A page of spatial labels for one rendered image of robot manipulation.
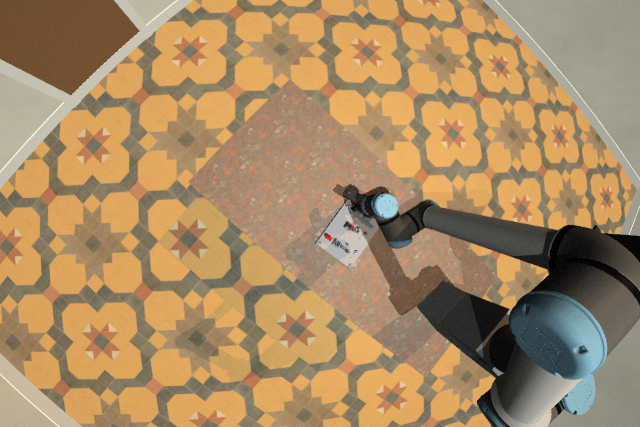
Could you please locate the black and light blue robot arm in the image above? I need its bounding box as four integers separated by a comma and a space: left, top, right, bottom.
342, 187, 640, 427

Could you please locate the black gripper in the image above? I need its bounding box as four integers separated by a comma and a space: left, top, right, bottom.
351, 203, 371, 218

